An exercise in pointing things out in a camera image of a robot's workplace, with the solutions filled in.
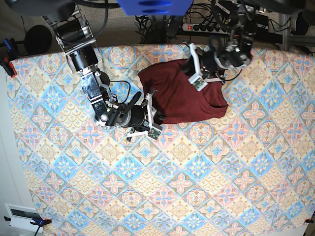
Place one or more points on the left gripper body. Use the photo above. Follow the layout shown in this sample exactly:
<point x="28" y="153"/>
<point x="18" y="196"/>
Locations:
<point x="205" y="63"/>

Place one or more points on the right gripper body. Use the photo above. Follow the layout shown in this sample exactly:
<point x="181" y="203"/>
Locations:
<point x="138" y="118"/>

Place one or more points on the dark red t-shirt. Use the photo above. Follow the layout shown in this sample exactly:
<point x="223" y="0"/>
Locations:
<point x="179" y="100"/>

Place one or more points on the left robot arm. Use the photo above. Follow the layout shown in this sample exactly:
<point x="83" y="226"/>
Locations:
<point x="241" y="28"/>

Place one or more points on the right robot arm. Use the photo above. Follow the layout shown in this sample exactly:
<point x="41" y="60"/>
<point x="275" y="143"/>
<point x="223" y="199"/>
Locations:
<point x="74" y="36"/>

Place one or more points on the white power strip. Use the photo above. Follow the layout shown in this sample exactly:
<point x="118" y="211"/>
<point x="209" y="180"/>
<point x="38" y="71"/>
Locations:
<point x="204" y="28"/>

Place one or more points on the patterned tablecloth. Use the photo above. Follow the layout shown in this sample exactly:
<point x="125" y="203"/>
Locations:
<point x="249" y="173"/>

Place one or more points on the black round stool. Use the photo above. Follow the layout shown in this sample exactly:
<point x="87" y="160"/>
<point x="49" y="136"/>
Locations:
<point x="38" y="40"/>

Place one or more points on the lower left table clamp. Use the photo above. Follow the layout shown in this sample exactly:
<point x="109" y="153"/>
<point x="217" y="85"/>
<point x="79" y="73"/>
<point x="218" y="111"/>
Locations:
<point x="37" y="222"/>

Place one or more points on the table clamp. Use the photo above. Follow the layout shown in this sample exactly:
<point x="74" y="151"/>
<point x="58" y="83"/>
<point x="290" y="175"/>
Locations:
<point x="309" y="221"/>
<point x="5" y="62"/>
<point x="37" y="222"/>

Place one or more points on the upper left table clamp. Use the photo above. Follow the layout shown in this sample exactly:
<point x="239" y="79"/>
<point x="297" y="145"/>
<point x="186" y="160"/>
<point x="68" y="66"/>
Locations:
<point x="5" y="62"/>

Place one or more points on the lower right table clamp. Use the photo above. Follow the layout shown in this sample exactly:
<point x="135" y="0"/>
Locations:
<point x="309" y="221"/>

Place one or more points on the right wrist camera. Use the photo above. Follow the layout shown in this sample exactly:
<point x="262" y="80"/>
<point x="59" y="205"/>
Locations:
<point x="154" y="133"/>

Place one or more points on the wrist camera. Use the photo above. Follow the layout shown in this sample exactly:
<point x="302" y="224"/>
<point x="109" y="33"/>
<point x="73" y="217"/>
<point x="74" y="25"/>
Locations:
<point x="198" y="82"/>
<point x="154" y="133"/>

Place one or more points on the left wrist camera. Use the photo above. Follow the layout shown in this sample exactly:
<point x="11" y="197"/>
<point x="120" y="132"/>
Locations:
<point x="198" y="82"/>

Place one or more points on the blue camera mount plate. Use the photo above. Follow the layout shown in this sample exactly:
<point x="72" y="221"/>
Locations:
<point x="155" y="7"/>

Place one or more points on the white wall outlet box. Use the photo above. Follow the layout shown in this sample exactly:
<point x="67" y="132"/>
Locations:
<point x="21" y="217"/>

